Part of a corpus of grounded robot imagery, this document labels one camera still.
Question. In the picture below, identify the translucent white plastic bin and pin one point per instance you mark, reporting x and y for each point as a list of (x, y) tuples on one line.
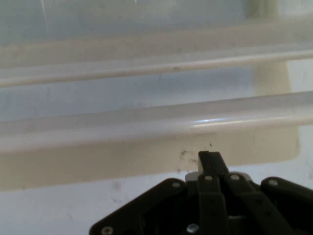
[(146, 122)]

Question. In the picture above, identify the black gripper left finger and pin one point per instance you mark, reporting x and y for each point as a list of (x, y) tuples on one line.
[(171, 210)]

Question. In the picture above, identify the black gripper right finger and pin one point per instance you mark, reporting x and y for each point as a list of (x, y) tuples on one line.
[(264, 208)]

